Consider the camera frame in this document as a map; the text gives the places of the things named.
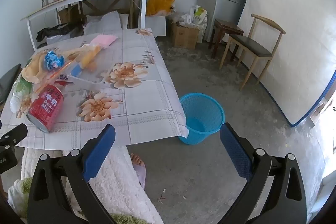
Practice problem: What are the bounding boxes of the pink sponge pack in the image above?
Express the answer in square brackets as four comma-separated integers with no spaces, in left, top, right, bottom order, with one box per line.
[89,34,117,50]

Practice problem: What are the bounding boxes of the white plastic bag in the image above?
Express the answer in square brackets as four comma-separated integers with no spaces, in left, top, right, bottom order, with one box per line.
[173,5,209,28]

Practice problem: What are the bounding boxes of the white pillow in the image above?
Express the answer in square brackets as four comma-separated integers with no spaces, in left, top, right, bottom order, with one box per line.
[83,11,123,35]

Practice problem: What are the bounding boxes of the white fluffy robe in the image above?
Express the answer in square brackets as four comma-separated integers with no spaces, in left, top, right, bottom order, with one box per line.
[8,145,163,224]

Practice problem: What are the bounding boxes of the black cloth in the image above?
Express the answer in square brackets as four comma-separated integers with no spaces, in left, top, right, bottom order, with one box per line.
[36,22,86,42]

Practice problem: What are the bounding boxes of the floral tablecloth table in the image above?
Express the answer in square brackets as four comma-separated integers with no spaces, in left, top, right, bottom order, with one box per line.
[0,28,189,149]

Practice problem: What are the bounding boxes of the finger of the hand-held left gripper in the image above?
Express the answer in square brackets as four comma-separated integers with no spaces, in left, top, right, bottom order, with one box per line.
[0,124,28,147]

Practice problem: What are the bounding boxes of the dark wooden stool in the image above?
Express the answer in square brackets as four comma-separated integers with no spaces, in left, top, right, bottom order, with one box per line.
[209,19,244,59]

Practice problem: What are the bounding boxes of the blue plastic waste basket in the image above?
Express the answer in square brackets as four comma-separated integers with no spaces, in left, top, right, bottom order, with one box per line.
[178,93,226,145]

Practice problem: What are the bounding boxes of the yellowish plastic packet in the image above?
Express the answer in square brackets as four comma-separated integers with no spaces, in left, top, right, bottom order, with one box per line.
[21,51,67,84]

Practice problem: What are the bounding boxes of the brown cardboard box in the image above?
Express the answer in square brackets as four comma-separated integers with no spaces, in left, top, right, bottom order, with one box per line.
[171,22,200,50]

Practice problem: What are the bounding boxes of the person's foot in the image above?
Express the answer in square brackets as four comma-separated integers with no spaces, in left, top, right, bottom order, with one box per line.
[130,153,146,169]

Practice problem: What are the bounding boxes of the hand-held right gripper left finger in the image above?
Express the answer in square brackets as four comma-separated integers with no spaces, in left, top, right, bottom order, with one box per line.
[28,124,124,224]

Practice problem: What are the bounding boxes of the purple slipper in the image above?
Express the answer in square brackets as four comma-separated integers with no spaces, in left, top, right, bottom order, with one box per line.
[133,162,147,189]

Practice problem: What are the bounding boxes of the wooden chair dark seat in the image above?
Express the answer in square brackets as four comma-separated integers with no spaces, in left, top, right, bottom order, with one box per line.
[0,64,21,106]
[219,13,286,91]

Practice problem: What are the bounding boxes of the green label plastic bottle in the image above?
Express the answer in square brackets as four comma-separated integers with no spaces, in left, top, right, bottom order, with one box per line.
[10,77,33,113]

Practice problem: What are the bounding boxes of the yellow white snack box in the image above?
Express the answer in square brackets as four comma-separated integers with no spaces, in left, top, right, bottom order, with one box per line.
[79,44,102,70]

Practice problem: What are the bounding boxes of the green fluffy garment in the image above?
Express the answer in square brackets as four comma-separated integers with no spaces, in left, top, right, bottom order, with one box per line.
[8,178,33,214]

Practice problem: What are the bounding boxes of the blue white toothpaste box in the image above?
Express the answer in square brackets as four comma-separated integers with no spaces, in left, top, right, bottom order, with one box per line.
[58,63,103,91]

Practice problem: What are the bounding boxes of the blue crumpled wrapper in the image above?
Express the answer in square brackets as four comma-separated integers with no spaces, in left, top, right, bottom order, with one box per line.
[44,51,65,68]

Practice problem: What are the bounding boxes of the white mattress blue trim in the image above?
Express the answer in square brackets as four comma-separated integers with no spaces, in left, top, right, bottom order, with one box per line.
[238,0,336,127]

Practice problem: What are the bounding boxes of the yellow plastic bag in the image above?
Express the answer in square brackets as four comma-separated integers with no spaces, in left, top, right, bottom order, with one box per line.
[146,0,175,17]

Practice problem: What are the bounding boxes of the small cardboard box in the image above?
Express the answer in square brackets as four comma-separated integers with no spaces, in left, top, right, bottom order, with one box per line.
[58,5,80,24]

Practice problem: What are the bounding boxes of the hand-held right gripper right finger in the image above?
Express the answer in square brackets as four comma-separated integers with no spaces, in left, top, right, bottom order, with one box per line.
[218,123,306,224]

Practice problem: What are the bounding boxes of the red milk can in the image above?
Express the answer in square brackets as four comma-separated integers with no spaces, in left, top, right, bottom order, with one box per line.
[26,84,65,133]

